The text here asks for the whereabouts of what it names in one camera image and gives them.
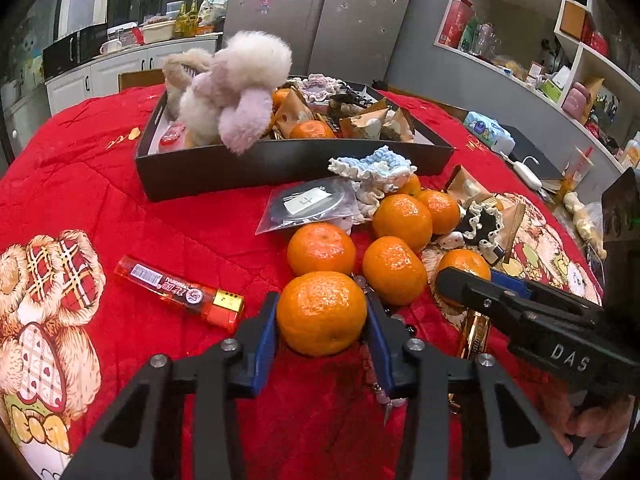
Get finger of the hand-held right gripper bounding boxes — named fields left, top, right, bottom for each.
left=490, top=269, right=602, bottom=312
left=436, top=266, right=604, bottom=345

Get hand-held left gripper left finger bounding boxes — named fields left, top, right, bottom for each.
left=60, top=290, right=281, bottom=480

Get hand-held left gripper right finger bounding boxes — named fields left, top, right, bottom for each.
left=362, top=290, right=581, bottom=480

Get large tangerine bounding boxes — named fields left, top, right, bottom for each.
left=276, top=271, right=368, bottom=357

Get black white lace scrunchie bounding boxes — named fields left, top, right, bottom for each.
left=460, top=200, right=506, bottom=251

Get black cardboard tray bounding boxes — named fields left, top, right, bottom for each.
left=135, top=80, right=456, bottom=203

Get person's right forearm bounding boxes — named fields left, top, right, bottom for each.
left=570, top=430, right=632, bottom=480

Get person's right hand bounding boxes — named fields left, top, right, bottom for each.
left=540, top=387, right=637, bottom=457

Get gold wrapped bar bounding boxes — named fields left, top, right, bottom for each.
left=457, top=310, right=493, bottom=361

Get gold triangular snack packet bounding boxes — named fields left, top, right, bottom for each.
left=275, top=89, right=315, bottom=138
left=340, top=105, right=393, bottom=141
left=492, top=202, right=526, bottom=263
left=382, top=107, right=416, bottom=143

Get bag of pale buns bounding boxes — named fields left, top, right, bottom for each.
left=562, top=192, right=606, bottom=256

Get brown triangular snack packet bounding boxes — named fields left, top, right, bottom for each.
left=446, top=165, right=493, bottom=206

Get white power adapter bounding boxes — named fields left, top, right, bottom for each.
left=500, top=152, right=543, bottom=191

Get drink cup with straw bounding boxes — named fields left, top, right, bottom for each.
left=562, top=147, right=596, bottom=196

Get black laptop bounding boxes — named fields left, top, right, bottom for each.
left=500, top=125, right=566, bottom=181

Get blue printed tissue pack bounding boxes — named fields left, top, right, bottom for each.
left=462, top=110, right=516, bottom=153

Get blue white crochet scrunchie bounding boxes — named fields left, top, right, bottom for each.
left=328, top=145, right=417, bottom=221

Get white plastic bottle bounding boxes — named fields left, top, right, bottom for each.
left=622, top=132, right=640, bottom=168

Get red printed blanket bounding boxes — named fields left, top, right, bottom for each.
left=0, top=82, right=608, bottom=480

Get pink bag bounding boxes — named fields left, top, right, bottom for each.
left=562, top=82, right=593, bottom=116

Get green tissue box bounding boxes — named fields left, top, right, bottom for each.
left=540, top=77, right=566, bottom=103

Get lilac fluffy scrunchie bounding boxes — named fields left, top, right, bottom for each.
left=192, top=71, right=276, bottom=156

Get red jelly cup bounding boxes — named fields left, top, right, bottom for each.
left=159, top=125, right=187, bottom=153

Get white fluffy scrunchie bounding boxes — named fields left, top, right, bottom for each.
left=177, top=87, right=226, bottom=146
left=215, top=30, right=293, bottom=97

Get glass jars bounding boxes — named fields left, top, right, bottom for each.
left=470, top=22, right=501, bottom=56

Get pink crochet scrunchie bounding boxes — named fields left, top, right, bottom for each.
left=292, top=74, right=341, bottom=103

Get red gift box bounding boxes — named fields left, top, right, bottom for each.
left=440, top=0, right=473, bottom=48

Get beige fluffy scrunchie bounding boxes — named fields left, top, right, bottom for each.
left=162, top=50, right=216, bottom=121

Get wooden chair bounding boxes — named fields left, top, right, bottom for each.
left=118, top=67, right=166, bottom=93

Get white kitchen cabinet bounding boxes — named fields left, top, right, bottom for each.
left=45, top=32, right=223, bottom=116

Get silver refrigerator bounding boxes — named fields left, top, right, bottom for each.
left=220, top=0, right=421, bottom=86

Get cream plastic basin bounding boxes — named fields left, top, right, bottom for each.
left=142, top=22, right=176, bottom=43

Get yellow glass bottles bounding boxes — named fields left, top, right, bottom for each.
left=175, top=0, right=201, bottom=38

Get plastic shopping bag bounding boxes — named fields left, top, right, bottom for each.
left=200, top=0, right=231, bottom=26

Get black microwave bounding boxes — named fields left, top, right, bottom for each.
left=42, top=25, right=108, bottom=78

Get plastic bag with black cable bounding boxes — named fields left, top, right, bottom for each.
left=255, top=177, right=358, bottom=236

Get white wall shelf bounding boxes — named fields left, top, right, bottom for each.
left=432, top=0, right=640, bottom=176

